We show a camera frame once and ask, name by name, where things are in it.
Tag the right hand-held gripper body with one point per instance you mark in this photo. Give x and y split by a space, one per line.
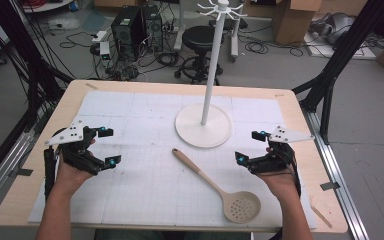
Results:
275 163

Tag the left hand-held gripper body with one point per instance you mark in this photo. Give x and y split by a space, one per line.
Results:
70 134

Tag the beige slotted spoon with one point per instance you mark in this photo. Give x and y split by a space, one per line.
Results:
198 171

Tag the white hook rack stand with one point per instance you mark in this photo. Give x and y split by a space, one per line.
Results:
213 66

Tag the person's right hand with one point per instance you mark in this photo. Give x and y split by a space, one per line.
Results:
281 185

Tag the person's left hand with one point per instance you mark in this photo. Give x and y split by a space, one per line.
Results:
71 178

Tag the white grid mat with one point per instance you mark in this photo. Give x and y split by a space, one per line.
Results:
146 190

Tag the black tape strip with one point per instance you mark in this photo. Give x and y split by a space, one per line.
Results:
330 186
21 172

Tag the thin wooden stick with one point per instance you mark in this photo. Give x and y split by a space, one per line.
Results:
320 216

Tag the white power adapter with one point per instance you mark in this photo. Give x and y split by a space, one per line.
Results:
105 50

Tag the white power strip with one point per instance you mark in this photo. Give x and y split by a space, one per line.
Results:
99 36

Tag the large black computer tower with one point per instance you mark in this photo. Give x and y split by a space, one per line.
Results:
126 31

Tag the slim black computer tower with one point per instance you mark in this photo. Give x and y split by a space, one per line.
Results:
153 28

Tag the black round stool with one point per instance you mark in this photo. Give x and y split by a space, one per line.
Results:
198 37

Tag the tall cardboard box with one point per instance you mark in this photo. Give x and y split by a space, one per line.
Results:
293 21

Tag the white flat board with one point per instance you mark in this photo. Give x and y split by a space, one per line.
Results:
356 53

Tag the grey rounded device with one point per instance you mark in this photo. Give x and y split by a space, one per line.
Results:
338 26

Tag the aluminium rail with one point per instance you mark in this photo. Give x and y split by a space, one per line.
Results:
336 180
0 180

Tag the black metal frame stand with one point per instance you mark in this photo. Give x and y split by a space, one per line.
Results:
340 56
20 50

